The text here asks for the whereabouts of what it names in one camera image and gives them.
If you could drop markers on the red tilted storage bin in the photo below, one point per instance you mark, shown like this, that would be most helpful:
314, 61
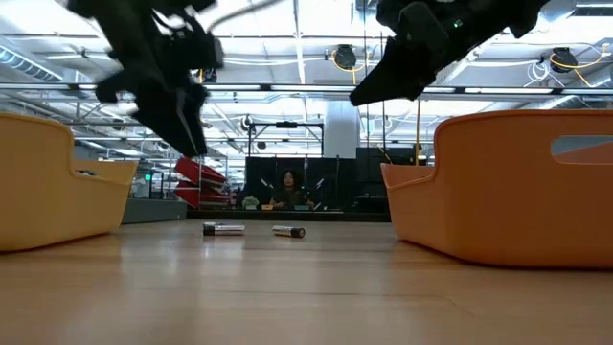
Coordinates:
201, 170
189, 194

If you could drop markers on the person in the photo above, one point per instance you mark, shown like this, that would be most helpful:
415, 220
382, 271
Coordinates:
289, 196

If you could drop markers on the small potted plant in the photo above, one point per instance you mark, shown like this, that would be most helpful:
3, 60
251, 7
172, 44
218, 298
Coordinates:
250, 202

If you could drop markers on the distant black framed workcell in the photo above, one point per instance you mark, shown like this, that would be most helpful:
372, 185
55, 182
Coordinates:
153, 184

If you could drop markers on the orange plastic bin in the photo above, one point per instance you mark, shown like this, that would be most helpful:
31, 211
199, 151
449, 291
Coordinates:
479, 215

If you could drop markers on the black backdrop panel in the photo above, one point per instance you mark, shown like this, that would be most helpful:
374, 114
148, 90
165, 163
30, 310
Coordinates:
330, 167

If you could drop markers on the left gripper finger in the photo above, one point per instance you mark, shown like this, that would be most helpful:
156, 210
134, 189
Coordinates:
196, 110
165, 120

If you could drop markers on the yellow plastic bin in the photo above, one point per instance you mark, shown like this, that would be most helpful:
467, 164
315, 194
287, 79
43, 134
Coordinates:
48, 191

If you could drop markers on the cylindrical silver black battery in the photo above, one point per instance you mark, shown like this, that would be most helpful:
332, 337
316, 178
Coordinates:
225, 230
287, 232

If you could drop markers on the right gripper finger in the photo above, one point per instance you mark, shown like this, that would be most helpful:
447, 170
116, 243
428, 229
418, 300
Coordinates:
392, 79

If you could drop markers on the black cabinet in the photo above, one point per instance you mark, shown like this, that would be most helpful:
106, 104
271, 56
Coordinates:
373, 177

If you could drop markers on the black metal frame stand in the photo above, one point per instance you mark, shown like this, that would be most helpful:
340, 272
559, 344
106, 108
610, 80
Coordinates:
286, 124

